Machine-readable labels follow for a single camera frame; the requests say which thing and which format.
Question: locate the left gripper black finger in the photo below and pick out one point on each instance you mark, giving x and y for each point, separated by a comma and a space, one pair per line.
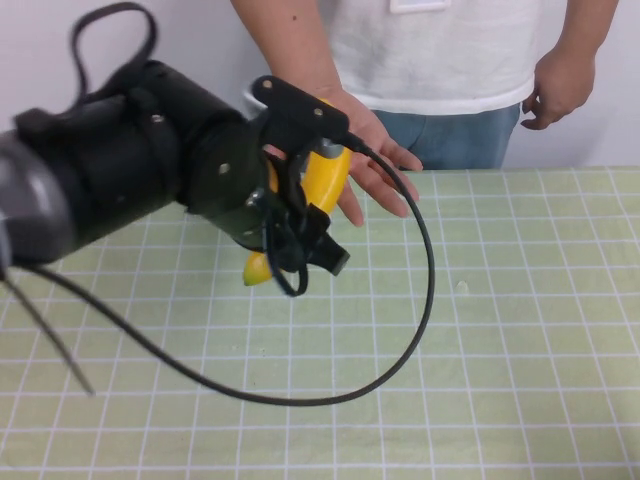
332, 256

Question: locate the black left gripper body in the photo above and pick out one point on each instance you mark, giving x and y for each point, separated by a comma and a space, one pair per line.
225, 175

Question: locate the yellow plastic banana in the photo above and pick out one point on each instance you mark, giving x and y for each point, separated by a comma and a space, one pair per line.
327, 180

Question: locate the person's right forearm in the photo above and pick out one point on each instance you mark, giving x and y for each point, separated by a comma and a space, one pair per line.
290, 45

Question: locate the person's left forearm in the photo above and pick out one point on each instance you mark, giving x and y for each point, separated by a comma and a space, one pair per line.
582, 25

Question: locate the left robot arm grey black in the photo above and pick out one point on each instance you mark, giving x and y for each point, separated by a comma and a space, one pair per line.
75, 175

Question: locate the person's right hand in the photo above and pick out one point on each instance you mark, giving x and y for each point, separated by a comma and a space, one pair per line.
380, 150

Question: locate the person's left hand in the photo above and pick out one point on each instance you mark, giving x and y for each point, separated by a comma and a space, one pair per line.
562, 87

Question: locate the green checkered tablecloth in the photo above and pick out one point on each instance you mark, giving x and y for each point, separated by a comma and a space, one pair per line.
450, 350

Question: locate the blue jeans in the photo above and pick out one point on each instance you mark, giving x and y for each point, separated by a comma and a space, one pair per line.
450, 140

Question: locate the white t-shirt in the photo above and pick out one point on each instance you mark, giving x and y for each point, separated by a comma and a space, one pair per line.
440, 55

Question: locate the white name badge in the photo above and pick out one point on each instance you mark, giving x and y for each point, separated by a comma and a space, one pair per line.
420, 5

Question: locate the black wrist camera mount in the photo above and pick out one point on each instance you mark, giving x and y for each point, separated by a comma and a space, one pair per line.
295, 115

